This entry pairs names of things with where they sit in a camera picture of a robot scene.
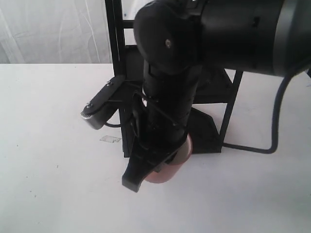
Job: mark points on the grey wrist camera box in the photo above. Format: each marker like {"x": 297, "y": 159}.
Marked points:
{"x": 102, "y": 107}

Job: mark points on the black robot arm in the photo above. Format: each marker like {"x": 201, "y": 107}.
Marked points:
{"x": 176, "y": 38}

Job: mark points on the white backdrop curtain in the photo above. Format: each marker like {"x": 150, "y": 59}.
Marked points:
{"x": 58, "y": 31}

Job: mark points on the clear tape piece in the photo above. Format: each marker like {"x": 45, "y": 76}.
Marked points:
{"x": 110, "y": 139}

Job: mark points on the black two-tier metal rack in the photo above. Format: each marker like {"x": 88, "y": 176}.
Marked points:
{"x": 214, "y": 86}

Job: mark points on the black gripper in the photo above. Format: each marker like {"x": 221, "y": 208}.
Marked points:
{"x": 160, "y": 115}

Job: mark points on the pink ceramic mug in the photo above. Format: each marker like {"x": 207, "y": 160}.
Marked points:
{"x": 169, "y": 170}

